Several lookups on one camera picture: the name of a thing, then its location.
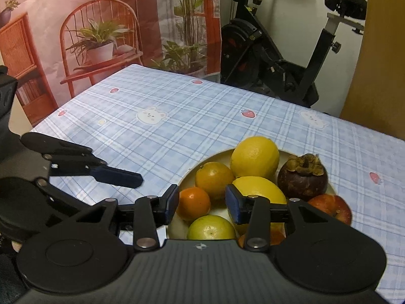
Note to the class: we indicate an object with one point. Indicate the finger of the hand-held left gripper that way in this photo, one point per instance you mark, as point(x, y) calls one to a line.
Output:
point(60, 198)
point(120, 177)

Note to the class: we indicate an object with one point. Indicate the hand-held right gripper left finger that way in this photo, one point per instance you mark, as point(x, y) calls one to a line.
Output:
point(171, 204)

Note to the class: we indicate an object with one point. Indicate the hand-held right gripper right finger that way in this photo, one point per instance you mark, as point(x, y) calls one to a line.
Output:
point(232, 205)

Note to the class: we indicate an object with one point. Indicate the orange tangerine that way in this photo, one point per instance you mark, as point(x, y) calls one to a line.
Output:
point(277, 234)
point(194, 204)

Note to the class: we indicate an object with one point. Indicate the yellow-green citrus fruit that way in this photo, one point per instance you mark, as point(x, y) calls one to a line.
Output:
point(208, 228)

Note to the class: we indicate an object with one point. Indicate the small yellow citrus fruit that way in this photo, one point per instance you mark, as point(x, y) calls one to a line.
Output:
point(213, 179)

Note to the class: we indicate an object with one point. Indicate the beige plate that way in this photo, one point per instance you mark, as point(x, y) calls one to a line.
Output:
point(189, 177)

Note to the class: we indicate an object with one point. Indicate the large yellow lemon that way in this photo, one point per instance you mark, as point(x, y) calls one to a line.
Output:
point(262, 186)
point(254, 158)

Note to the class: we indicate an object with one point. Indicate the dark purple mangosteen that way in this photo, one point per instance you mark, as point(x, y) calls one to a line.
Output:
point(300, 183)

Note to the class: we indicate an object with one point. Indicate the red apple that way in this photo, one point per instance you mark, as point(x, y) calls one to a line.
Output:
point(332, 207)

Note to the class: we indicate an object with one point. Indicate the blue checked tablecloth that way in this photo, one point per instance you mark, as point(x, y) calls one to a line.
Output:
point(189, 107)

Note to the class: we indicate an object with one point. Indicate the black exercise bike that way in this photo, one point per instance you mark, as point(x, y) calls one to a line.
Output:
point(240, 47)

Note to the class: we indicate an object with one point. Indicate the pink printed backdrop cloth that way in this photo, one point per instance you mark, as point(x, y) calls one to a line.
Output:
point(63, 6)

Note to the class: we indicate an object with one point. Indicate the brown wooden door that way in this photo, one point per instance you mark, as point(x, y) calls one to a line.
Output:
point(379, 69)

